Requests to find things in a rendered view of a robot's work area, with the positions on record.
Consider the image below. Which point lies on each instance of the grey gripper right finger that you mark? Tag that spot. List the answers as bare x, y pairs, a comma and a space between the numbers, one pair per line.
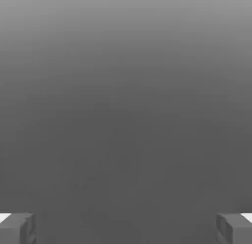
238, 229

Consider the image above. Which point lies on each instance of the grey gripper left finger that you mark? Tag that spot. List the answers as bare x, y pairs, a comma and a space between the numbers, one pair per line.
13, 229

